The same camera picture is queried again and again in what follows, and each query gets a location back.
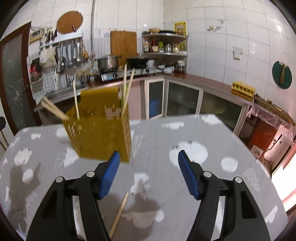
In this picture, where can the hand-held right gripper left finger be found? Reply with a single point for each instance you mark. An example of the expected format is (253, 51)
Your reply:
(109, 173)

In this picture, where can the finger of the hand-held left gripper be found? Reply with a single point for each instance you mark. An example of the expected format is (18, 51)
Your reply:
(1, 122)

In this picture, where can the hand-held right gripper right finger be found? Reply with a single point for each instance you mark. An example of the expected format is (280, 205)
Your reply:
(188, 176)

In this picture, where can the yellow plastic utensil holder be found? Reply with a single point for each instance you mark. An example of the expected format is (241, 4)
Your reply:
(99, 129)

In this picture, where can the wooden stick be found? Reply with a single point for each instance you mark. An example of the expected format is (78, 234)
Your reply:
(2, 139)

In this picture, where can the brown frosted glass door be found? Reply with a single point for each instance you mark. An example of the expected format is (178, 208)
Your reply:
(16, 81)

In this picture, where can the grey bear print tablecloth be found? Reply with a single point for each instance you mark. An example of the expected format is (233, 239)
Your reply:
(157, 139)

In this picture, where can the red and black hanging item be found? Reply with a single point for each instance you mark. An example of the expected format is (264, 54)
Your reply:
(35, 68)

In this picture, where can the metal sink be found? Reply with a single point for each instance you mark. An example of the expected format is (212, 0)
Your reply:
(60, 92)

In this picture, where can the white soap bottle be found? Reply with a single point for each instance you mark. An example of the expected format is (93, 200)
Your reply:
(56, 81)

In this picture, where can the kitchen counter cabinets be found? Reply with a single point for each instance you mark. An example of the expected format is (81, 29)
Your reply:
(182, 99)

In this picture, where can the white hanging cloth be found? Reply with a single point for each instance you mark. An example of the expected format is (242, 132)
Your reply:
(47, 58)

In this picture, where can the metal faucet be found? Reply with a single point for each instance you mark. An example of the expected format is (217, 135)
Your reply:
(67, 71)

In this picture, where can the red cabinet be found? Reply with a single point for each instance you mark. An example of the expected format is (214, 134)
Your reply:
(262, 136)

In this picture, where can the small metal pot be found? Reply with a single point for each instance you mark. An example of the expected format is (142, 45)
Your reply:
(84, 79)

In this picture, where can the gas stove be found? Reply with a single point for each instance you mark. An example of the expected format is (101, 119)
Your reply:
(115, 75)

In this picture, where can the clear plastic sheet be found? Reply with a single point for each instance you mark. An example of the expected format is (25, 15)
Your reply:
(266, 114)

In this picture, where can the knife holder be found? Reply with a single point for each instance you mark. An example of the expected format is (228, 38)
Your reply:
(49, 36)

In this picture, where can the row of hanging ladles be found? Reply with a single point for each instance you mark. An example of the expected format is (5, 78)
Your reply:
(74, 54)

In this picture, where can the yellow egg carton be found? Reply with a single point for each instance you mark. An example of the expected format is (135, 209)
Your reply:
(242, 89)

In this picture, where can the long wooden board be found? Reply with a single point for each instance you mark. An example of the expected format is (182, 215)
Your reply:
(275, 110)

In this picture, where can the stack of white dishes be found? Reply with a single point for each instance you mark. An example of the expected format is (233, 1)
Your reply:
(171, 68)

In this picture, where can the steel cooking pot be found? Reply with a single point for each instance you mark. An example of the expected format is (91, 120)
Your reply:
(107, 63)

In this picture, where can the black wok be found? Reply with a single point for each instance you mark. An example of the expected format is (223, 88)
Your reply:
(138, 61)

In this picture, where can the round wooden board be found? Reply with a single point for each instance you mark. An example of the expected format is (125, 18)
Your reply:
(69, 22)

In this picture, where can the wooden cutting board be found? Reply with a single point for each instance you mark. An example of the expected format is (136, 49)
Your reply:
(123, 46)

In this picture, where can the row of condiment bottles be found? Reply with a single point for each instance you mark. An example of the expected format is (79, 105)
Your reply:
(161, 47)

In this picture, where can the green round board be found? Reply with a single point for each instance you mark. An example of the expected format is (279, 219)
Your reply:
(276, 76)

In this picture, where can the metal corner shelf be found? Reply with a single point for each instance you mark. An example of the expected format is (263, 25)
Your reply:
(166, 36)

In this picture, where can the black pan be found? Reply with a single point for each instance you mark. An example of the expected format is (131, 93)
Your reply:
(167, 32)

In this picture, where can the beige bowl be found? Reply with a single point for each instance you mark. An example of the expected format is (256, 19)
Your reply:
(153, 30)

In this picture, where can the yellow wall device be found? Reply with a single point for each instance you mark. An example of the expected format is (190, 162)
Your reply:
(35, 36)

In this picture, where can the wall utensil rack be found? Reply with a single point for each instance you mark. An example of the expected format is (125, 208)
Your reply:
(62, 39)

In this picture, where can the white wall socket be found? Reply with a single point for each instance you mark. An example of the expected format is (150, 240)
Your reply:
(237, 52)

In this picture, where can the grey wall pipe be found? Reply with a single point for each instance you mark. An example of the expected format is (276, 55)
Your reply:
(93, 25)

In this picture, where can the yellow wall poster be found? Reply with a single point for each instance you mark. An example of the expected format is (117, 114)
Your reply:
(180, 28)

